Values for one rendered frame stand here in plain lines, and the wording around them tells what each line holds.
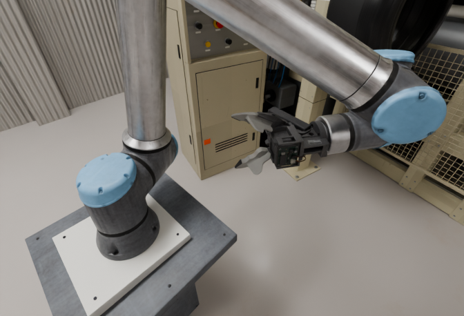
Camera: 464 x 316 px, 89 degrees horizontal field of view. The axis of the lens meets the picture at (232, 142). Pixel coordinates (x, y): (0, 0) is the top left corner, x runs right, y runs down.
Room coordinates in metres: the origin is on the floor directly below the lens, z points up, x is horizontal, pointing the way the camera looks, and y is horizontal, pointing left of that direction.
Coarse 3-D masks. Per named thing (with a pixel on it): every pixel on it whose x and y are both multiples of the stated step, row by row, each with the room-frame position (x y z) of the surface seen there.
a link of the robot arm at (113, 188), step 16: (96, 160) 0.49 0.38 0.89; (112, 160) 0.49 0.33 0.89; (128, 160) 0.49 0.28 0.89; (80, 176) 0.43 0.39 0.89; (96, 176) 0.43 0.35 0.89; (112, 176) 0.43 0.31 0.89; (128, 176) 0.44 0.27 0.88; (144, 176) 0.49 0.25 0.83; (80, 192) 0.39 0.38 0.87; (96, 192) 0.38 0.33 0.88; (112, 192) 0.39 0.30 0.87; (128, 192) 0.41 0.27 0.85; (144, 192) 0.46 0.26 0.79; (96, 208) 0.37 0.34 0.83; (112, 208) 0.38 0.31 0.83; (128, 208) 0.40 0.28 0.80; (144, 208) 0.44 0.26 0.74; (96, 224) 0.38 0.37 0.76; (112, 224) 0.37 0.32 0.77; (128, 224) 0.39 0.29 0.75
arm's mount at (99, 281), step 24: (168, 216) 0.50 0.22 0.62; (72, 240) 0.41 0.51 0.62; (168, 240) 0.41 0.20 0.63; (72, 264) 0.33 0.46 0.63; (96, 264) 0.33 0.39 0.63; (120, 264) 0.33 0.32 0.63; (144, 264) 0.33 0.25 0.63; (96, 288) 0.27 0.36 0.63; (120, 288) 0.27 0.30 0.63; (96, 312) 0.21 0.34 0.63
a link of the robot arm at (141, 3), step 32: (128, 0) 0.56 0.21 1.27; (160, 0) 0.59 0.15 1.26; (128, 32) 0.56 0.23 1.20; (160, 32) 0.59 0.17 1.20; (128, 64) 0.56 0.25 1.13; (160, 64) 0.59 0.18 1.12; (128, 96) 0.57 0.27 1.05; (160, 96) 0.59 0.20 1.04; (128, 128) 0.58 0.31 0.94; (160, 128) 0.59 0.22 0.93; (160, 160) 0.56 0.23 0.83
